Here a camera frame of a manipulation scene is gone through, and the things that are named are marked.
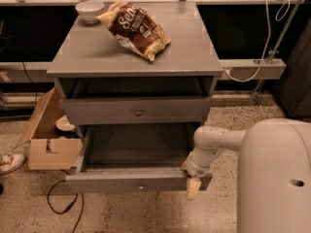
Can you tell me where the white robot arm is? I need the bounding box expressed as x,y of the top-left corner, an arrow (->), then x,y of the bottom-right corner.
182,118 -> 311,233

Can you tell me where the metal tripod pole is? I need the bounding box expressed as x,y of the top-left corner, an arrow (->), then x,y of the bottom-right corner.
251,0 -> 303,108

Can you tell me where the white plate in box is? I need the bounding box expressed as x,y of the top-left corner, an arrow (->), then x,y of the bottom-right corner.
55,116 -> 75,132

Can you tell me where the white ceramic bowl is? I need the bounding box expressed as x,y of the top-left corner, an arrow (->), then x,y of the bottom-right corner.
75,0 -> 105,24

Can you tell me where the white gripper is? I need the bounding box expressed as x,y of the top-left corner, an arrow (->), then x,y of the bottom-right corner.
181,147 -> 223,200

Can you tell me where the red white sneaker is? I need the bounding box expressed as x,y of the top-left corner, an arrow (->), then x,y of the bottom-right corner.
0,153 -> 26,175

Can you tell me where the grey drawer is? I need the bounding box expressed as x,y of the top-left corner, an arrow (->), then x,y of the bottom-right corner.
60,97 -> 210,125
66,122 -> 198,193

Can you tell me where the dark cabinet at right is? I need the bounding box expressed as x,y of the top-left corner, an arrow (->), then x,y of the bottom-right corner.
275,18 -> 311,117

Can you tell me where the grey drawer cabinet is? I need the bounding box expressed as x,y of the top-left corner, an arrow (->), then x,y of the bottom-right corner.
47,1 -> 224,138

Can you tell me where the black floor cable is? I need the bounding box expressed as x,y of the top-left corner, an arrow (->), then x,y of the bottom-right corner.
47,169 -> 85,233

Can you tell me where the brown snack bag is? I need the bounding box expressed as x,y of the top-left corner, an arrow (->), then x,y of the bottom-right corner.
97,2 -> 171,61

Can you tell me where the grey top drawer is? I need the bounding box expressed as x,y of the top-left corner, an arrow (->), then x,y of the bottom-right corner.
60,97 -> 210,125

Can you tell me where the open cardboard box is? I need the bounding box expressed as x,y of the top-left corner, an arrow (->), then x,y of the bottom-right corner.
17,88 -> 83,170

